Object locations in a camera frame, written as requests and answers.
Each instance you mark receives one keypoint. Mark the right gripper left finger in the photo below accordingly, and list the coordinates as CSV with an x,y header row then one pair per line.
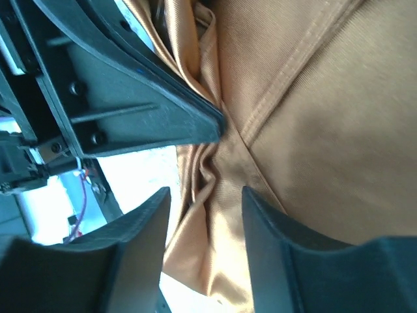
x,y
115,268

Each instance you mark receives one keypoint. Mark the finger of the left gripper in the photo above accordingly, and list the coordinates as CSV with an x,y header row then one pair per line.
x,y
107,91

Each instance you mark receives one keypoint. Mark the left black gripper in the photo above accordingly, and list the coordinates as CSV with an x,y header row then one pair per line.
x,y
37,150

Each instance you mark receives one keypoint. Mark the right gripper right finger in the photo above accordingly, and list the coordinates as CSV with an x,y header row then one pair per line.
x,y
296,269

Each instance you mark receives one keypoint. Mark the orange brown cloth napkin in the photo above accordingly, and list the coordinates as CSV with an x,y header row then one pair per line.
x,y
320,102

